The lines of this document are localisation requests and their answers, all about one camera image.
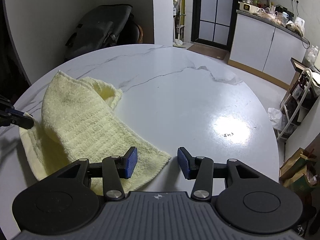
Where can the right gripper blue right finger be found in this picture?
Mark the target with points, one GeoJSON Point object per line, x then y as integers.
{"type": "Point", "coordinates": [203, 170]}

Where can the broom with yellow handle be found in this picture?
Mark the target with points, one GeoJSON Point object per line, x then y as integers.
{"type": "Point", "coordinates": [178, 23]}

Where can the black backpack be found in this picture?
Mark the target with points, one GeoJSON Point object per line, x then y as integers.
{"type": "Point", "coordinates": [97, 29]}

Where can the white rice cooker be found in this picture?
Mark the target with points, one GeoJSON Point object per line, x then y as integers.
{"type": "Point", "coordinates": [249, 8]}

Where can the brown door mat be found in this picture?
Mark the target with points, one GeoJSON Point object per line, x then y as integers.
{"type": "Point", "coordinates": [208, 51]}

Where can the white metal trolley cart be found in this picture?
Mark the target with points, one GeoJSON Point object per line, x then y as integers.
{"type": "Point", "coordinates": [299, 99]}

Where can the dark wooden chair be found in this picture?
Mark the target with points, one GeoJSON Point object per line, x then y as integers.
{"type": "Point", "coordinates": [137, 34]}

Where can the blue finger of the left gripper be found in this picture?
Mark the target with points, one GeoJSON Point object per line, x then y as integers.
{"type": "Point", "coordinates": [10, 116]}

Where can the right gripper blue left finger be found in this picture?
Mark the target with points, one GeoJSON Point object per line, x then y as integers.
{"type": "Point", "coordinates": [112, 169]}

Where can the white kitchen cabinet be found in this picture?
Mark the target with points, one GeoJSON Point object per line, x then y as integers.
{"type": "Point", "coordinates": [265, 49]}

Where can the yellow waffle towel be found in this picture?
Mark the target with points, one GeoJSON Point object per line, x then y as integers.
{"type": "Point", "coordinates": [78, 121]}

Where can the white electric kettle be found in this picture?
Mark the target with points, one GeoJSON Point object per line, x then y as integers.
{"type": "Point", "coordinates": [300, 22]}

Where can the brown paper bag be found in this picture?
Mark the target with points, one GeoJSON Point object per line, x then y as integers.
{"type": "Point", "coordinates": [298, 173]}

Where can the white plastic bag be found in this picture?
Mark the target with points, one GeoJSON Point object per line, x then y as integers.
{"type": "Point", "coordinates": [277, 118]}

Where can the black framed glass door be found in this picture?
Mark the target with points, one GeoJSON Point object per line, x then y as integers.
{"type": "Point", "coordinates": [213, 22]}

